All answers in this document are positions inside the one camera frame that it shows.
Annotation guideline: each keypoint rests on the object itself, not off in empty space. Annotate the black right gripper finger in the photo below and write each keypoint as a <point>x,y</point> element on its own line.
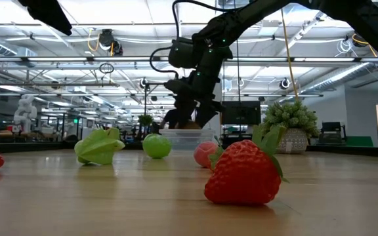
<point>205,114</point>
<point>184,113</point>

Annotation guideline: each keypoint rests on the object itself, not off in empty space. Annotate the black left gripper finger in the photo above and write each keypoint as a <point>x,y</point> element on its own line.
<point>48,13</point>

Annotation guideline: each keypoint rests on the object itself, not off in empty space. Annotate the brown toy kiwi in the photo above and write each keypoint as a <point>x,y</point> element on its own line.
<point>192,126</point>

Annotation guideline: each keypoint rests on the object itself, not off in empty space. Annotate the pink toy peach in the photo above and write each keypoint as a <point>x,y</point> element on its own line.
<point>203,154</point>

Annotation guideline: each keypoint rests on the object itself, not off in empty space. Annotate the round green toy fruit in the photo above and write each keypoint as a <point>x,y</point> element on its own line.
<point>157,146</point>

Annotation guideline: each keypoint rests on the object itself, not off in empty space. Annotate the green toy starfruit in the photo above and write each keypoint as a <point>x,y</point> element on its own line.
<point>98,147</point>

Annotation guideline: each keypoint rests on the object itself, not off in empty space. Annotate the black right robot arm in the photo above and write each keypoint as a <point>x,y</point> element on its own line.
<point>241,19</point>

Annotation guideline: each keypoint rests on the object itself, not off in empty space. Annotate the clear plastic tupperware container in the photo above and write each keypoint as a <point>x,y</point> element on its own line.
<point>182,139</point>

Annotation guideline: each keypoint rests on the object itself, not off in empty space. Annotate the person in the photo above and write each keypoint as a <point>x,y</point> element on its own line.
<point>171,119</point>

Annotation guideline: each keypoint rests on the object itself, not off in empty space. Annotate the black flat monitor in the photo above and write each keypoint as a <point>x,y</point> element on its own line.
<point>241,113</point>

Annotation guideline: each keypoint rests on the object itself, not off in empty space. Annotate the small green plant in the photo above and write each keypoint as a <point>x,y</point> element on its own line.
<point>145,120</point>

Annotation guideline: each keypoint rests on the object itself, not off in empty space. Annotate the green plant in white pot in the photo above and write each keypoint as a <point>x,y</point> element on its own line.
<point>290,118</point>

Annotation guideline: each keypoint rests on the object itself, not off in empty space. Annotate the white humanoid robot figure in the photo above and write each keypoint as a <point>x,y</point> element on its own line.
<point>25,111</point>

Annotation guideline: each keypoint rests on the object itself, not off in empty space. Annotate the black boxy machine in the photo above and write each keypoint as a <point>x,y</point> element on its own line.
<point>331,131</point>

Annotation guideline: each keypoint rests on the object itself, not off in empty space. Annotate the green panel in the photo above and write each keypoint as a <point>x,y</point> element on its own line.
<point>359,141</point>

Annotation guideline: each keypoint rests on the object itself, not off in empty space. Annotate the black robot station frame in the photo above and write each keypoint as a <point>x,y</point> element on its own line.
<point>145,101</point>

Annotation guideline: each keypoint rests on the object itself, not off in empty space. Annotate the black metal table frame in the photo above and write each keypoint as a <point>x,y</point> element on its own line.
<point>44,147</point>

